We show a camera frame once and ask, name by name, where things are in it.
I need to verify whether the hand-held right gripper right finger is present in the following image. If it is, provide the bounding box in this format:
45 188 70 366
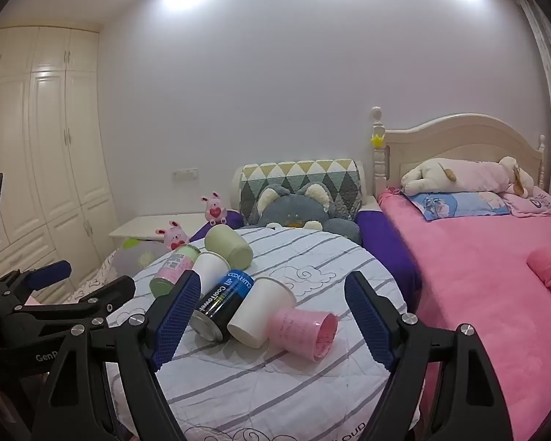
343 271 515 441

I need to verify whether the cream wardrobe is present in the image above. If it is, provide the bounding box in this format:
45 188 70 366
0 25 118 304

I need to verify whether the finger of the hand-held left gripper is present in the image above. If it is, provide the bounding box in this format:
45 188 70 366
11 275 137 329
0 259 72 303

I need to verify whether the grey cat plush toy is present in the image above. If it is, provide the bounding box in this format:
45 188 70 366
248 183 363 244

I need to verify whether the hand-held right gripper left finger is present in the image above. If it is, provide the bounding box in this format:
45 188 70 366
32 270 203 441

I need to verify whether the black and blue can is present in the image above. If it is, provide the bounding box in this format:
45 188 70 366
190 270 255 343

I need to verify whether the pink bunny plush toy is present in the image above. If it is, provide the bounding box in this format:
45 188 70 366
201 191 228 226
155 220 190 251

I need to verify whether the cream bed headboard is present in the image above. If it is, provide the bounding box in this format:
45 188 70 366
371 107 546 194

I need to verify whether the large white paper cup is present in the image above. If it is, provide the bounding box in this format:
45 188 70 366
227 276 297 349

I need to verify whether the blue cartoon pillow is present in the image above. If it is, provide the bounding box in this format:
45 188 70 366
404 191 511 220

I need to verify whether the pink plastic cup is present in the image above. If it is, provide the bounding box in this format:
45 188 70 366
267 310 339 363

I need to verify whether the pink printed pillow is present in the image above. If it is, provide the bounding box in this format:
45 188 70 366
503 187 551 216

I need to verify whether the diamond pattern cushion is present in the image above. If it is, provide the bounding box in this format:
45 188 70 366
239 159 365 227

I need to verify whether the purple bed sheet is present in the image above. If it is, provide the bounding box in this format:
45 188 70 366
189 209 423 313

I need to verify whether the small white paper cup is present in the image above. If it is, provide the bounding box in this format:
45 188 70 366
192 252 231 295

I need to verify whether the pink and green bottle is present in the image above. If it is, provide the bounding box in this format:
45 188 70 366
150 244 201 298

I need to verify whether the pink blanket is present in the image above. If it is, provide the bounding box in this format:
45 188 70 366
377 187 551 441

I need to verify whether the white nightstand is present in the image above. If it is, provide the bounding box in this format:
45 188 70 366
108 212 212 240

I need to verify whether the green cup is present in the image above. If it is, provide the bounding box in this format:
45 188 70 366
205 224 254 269

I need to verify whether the white dog plush toy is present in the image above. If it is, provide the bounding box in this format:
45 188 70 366
400 156 534 199

